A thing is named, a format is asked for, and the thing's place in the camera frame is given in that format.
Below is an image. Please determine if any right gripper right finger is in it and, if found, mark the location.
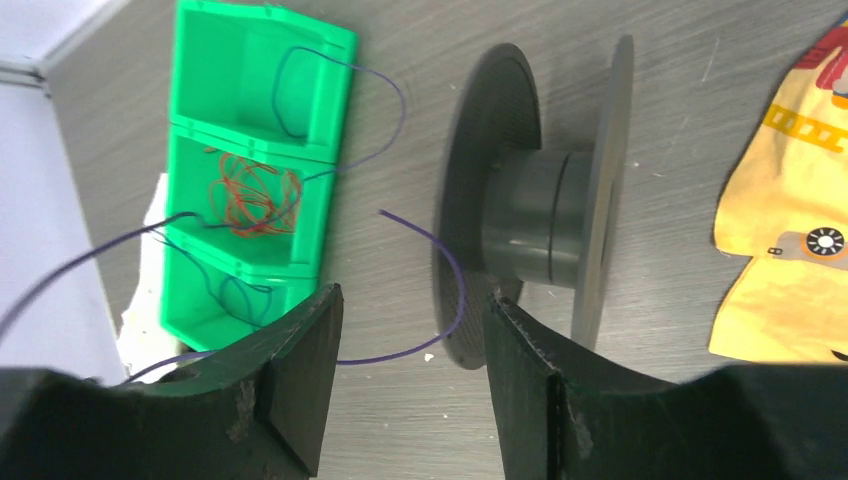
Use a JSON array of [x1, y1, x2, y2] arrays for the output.
[[483, 295, 847, 479]]

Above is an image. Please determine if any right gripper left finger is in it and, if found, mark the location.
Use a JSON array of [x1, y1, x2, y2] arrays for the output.
[[1, 284, 344, 479]]

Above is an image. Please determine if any black cable spool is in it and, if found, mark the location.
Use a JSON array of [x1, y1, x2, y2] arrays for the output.
[[432, 35, 634, 370]]

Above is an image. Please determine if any purple wire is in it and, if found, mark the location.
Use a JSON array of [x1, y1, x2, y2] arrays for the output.
[[0, 46, 469, 386]]

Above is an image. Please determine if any green three-compartment bin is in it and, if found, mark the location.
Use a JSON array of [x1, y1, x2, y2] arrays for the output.
[[160, 1, 359, 351]]

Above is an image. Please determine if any yellow printed cloth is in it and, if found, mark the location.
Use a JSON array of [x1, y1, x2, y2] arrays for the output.
[[708, 21, 847, 363]]

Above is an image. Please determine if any orange wire bundle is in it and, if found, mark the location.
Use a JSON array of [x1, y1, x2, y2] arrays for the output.
[[209, 152, 305, 238]]

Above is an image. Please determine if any dark blue wire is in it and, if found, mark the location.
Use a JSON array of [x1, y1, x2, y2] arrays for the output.
[[150, 228, 274, 329]]

